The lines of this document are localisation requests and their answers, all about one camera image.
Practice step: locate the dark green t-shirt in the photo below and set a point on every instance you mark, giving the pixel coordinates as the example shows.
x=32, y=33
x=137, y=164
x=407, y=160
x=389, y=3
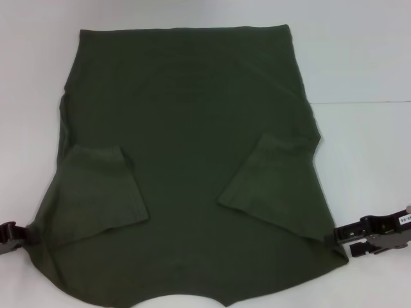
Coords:
x=192, y=128

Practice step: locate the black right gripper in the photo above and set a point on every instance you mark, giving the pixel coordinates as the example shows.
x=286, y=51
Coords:
x=405, y=224

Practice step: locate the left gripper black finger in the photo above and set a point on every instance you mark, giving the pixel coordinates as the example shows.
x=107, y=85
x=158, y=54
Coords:
x=9, y=231
x=9, y=247

